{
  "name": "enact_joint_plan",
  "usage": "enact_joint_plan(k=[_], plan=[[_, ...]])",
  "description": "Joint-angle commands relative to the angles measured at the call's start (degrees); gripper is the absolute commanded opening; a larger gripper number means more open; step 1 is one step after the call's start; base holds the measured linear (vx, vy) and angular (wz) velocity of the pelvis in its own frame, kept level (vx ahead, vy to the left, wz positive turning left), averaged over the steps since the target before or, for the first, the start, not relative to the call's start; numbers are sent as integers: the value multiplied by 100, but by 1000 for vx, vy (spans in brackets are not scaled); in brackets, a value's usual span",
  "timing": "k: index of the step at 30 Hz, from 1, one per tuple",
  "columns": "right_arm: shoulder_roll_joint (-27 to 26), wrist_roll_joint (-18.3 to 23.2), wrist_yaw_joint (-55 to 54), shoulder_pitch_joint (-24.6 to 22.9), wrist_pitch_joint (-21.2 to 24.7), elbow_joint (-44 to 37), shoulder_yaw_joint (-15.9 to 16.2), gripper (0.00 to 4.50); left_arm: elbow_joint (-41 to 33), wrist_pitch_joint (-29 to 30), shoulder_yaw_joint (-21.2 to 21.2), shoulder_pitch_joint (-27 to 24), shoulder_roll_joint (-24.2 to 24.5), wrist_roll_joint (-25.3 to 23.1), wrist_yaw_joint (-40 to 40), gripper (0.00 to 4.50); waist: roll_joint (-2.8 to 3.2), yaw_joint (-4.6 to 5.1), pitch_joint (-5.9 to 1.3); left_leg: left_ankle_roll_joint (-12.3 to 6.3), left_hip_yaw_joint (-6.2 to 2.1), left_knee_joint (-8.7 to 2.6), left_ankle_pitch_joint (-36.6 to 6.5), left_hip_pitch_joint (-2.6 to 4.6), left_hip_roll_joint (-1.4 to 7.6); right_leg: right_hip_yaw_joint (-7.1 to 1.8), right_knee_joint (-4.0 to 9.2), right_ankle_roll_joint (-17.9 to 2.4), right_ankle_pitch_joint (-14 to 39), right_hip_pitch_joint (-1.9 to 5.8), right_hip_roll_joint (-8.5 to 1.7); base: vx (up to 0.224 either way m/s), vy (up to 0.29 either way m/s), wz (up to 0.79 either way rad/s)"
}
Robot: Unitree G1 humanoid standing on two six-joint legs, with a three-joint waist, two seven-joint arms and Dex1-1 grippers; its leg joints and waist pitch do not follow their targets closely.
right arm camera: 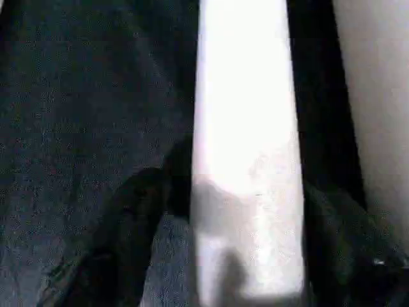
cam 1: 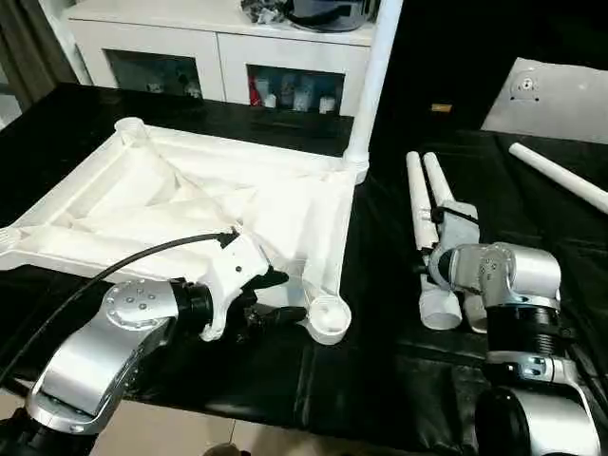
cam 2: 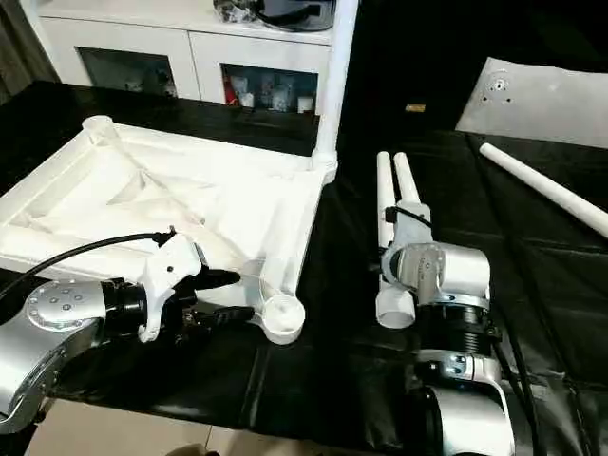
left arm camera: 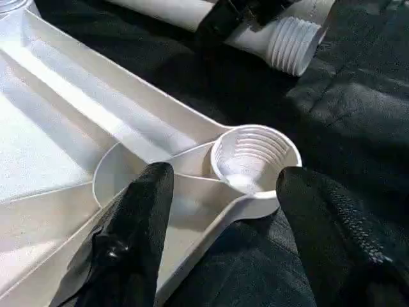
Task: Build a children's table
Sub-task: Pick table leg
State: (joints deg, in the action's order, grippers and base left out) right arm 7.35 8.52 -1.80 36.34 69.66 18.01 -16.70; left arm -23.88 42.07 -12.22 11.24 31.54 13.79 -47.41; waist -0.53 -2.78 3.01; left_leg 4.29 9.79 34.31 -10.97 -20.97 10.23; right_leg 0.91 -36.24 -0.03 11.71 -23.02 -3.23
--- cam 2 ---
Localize white plastic table top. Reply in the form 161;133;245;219
0;114;339;346

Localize white plastic table leg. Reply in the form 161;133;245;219
374;151;420;331
479;142;608;239
391;151;425;207
311;0;361;174

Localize black robot left foot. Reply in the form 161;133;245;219
164;442;218;456

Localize white cabinet with glass doors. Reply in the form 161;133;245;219
17;0;340;117

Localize dark tangled clutter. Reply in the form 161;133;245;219
213;0;263;26

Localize black rice cooker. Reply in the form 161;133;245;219
256;0;337;32

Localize grey curtain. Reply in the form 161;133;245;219
0;0;60;96

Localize black cabinet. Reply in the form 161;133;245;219
337;0;608;134

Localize black work mat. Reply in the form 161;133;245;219
0;81;608;456

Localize white plastic bag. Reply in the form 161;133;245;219
455;56;608;150

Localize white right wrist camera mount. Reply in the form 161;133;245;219
382;201;435;255

